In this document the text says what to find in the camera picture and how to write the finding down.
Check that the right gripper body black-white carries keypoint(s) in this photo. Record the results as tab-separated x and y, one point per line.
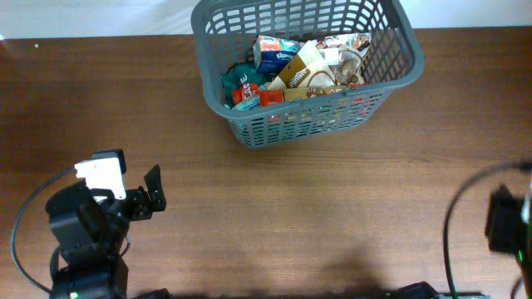
503	220

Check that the left gripper body white-black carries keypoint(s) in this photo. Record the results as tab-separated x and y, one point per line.
139	201

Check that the mint toilet wipes pack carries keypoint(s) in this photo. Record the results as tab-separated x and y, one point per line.
248	104

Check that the green Nescafe coffee bag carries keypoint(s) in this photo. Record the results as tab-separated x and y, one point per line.
237	76

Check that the orange San Remo spaghetti pack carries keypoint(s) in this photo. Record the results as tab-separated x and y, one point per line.
272	97

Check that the blue Kleenex tissue multipack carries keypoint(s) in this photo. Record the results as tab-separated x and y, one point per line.
272	54

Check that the beige snack pouch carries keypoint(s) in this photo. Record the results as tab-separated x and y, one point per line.
344	53
306	69

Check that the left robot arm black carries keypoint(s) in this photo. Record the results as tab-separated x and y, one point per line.
91	219

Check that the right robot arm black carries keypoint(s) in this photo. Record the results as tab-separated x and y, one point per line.
523	258

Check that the dark device bottom edge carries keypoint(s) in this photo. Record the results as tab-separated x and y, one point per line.
423	290

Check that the dark device bottom left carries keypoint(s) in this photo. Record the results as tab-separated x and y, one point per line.
156	294

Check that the grey plastic lattice basket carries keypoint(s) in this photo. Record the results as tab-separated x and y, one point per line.
225	30

